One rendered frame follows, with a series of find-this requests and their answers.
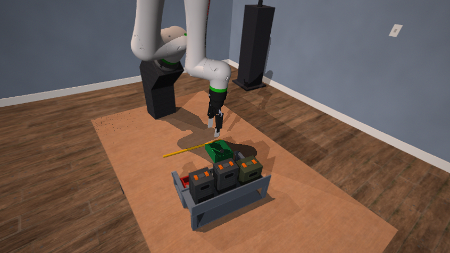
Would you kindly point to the red open bin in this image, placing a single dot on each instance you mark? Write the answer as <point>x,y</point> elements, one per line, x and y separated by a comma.
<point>185,181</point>

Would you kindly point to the green bin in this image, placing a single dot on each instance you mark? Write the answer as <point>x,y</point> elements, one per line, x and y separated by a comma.
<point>213,149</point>

